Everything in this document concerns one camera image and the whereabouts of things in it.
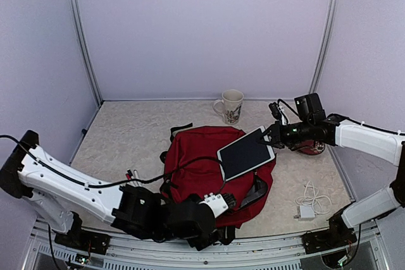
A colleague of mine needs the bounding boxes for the white patterned ceramic mug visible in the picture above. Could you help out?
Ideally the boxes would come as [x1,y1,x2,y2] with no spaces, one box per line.
[212,89,244,125]

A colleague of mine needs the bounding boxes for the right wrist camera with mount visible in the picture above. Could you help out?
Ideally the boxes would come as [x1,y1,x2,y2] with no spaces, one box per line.
[268,102,289,125]

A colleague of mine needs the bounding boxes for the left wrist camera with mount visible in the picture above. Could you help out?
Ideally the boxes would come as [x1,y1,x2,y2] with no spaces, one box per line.
[199,193,237,218]

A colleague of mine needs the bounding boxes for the aluminium front rail frame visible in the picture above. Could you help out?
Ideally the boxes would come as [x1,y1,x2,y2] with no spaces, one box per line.
[17,219,394,269]

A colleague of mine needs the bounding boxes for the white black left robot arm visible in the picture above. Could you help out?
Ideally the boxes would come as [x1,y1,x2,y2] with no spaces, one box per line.
[1,130,228,254]

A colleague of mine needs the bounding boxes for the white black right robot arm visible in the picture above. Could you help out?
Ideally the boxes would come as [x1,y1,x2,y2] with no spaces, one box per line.
[259,93,404,247]

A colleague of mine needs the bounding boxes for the white marker blue cap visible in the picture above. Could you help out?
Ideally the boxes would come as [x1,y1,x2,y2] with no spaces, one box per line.
[133,170,139,187]

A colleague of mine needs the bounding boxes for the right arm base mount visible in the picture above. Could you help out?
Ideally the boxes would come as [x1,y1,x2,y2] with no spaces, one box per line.
[302,210,358,254]

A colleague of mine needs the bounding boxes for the black camera cable loop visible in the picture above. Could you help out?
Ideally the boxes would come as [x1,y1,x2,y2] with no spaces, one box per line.
[277,99,301,116]

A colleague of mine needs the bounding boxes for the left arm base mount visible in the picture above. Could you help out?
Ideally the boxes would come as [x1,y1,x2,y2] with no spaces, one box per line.
[54,212,111,255]

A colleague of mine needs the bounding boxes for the white charger with cable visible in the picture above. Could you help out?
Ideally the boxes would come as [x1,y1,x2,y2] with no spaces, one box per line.
[294,181,332,221]

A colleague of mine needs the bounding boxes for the aluminium corner post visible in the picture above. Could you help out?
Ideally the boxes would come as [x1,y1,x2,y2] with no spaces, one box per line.
[69,0,104,109]
[308,0,339,94]

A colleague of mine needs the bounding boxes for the right aluminium corner post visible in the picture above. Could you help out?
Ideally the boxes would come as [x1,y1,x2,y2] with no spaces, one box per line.
[308,0,339,94]

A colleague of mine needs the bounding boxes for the red student backpack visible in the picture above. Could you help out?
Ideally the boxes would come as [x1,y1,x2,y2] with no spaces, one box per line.
[159,123,276,245]

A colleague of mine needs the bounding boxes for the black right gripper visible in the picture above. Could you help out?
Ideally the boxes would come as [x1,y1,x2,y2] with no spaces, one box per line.
[257,119,314,149]

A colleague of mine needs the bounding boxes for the left aluminium corner post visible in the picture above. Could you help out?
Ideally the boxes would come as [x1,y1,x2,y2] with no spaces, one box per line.
[69,0,104,109]

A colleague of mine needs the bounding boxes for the red floral plate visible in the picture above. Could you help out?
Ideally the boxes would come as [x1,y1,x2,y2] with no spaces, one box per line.
[298,142,325,156]

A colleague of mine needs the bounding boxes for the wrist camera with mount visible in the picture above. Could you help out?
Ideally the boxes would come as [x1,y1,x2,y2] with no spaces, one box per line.
[268,102,289,125]
[199,193,237,218]

